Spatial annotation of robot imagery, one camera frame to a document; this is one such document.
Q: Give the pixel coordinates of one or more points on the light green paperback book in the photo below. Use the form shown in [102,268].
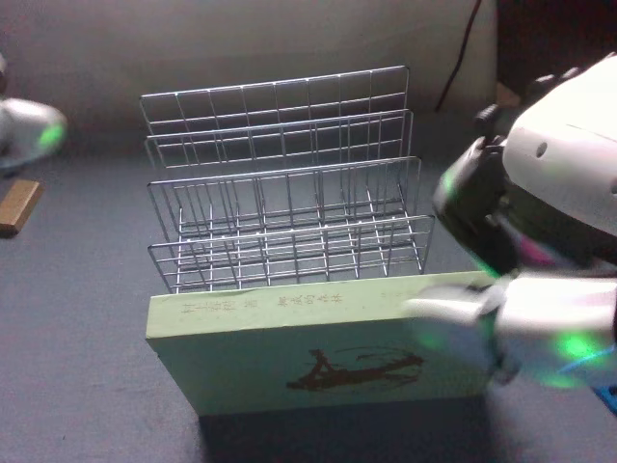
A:
[241,366]

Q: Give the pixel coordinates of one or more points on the wooden block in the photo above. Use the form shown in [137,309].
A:
[17,207]

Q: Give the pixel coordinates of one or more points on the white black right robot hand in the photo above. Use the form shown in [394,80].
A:
[559,144]

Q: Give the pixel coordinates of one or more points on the blue plastic piece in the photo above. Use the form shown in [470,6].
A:
[609,400]

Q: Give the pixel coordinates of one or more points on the black curtain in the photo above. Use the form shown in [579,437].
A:
[554,29]

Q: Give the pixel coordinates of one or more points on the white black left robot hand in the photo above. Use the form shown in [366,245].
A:
[29,130]

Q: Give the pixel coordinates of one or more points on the grey table cloth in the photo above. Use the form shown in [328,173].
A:
[72,337]

